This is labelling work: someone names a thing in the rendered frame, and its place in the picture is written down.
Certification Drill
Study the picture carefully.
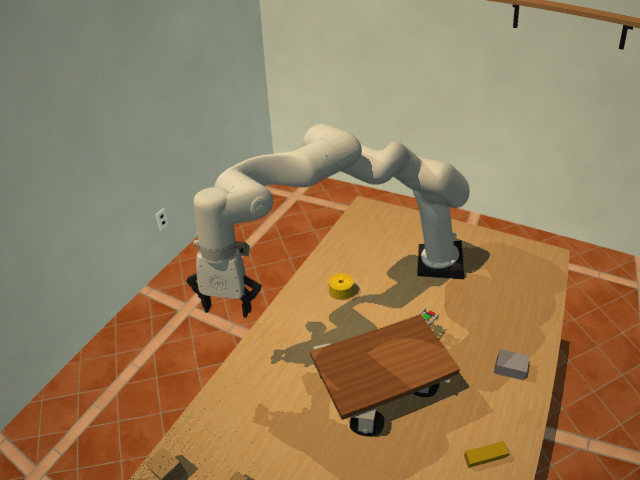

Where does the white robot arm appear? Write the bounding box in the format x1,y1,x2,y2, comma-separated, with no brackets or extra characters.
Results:
193,124,470,269

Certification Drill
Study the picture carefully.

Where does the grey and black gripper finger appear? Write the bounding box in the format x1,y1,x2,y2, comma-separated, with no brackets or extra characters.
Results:
186,273,212,313
240,275,262,318

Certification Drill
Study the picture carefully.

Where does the yellow rectangular block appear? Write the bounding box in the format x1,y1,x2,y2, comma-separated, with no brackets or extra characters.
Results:
464,441,508,468

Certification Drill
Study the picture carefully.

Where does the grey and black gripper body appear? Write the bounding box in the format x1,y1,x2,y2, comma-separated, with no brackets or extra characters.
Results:
197,248,247,299

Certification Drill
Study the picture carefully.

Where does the wooden dolly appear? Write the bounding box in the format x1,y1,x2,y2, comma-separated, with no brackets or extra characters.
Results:
310,307,460,436

